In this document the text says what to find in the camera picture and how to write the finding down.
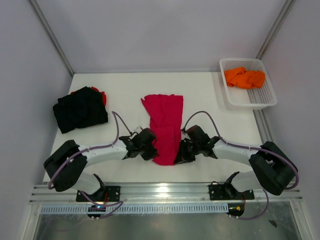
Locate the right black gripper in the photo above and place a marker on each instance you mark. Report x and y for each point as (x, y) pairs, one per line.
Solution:
(183, 157)

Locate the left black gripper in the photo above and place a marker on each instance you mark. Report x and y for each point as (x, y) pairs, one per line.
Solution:
(152, 153)

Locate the magenta t shirt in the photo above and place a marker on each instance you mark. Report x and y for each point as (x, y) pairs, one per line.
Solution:
(166, 113)

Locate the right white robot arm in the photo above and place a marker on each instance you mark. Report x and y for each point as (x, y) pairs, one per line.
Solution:
(271, 170)

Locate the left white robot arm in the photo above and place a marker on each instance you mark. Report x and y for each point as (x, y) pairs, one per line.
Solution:
(66, 166)

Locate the red folded t shirt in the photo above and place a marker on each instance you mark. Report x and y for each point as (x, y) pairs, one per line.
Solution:
(91, 94)

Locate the black folded t shirt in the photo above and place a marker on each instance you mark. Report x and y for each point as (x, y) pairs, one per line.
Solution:
(72, 112)

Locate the white perforated plastic basket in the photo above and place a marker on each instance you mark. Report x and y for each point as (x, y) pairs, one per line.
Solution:
(247, 99)

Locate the right black controller board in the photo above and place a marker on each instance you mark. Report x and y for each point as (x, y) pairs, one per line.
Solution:
(235, 210)

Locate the black controller board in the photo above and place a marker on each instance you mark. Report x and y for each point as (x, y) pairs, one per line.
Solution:
(235, 210)
(95, 212)

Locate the orange t shirt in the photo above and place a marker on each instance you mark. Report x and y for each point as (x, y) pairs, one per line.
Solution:
(242, 78)

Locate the left black controller board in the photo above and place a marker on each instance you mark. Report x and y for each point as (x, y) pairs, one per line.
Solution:
(95, 212)

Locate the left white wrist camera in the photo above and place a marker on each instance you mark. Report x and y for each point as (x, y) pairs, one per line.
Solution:
(137, 129)

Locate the aluminium front rail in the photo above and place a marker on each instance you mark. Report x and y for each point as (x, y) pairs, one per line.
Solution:
(142, 193)

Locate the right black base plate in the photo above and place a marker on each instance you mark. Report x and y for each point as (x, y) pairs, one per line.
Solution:
(217, 192)

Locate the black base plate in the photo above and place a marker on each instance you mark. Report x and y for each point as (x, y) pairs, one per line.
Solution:
(106, 194)
(217, 192)

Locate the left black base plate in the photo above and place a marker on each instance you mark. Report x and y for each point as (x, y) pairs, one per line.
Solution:
(106, 194)

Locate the aluminium side rail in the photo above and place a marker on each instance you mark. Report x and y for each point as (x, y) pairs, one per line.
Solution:
(263, 126)

